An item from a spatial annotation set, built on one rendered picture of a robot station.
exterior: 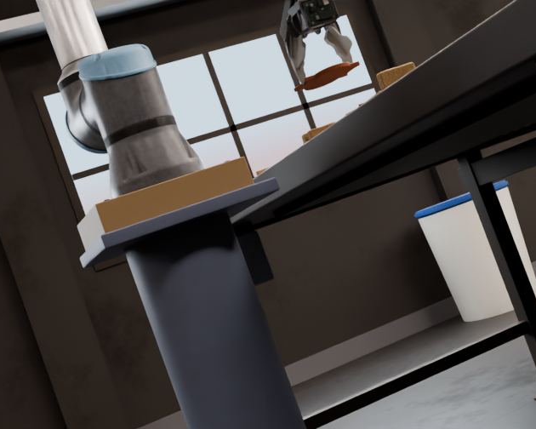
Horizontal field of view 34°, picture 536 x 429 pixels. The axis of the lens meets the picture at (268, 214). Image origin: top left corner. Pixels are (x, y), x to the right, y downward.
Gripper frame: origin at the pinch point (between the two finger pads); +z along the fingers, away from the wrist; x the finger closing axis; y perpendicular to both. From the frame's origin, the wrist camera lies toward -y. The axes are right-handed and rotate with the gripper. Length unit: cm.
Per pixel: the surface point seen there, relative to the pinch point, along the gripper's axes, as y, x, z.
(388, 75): 41.5, -8.2, 7.9
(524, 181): -352, 259, 65
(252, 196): 38, -33, 18
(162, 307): 31, -50, 29
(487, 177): -93, 81, 36
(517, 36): 85, -16, 12
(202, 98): -345, 66, -50
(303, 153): 25.1, -18.9, 14.2
